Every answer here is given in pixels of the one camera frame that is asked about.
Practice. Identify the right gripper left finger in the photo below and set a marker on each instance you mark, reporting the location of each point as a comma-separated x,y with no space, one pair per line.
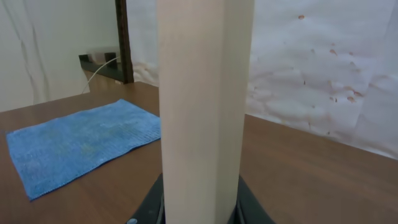
150,207

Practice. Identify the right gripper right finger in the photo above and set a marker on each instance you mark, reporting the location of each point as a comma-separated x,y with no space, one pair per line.
248,207

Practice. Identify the blue cloth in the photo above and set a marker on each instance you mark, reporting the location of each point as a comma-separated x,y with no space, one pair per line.
81,146

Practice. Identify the dark brown post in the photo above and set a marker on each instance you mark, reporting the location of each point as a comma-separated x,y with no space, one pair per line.
125,40

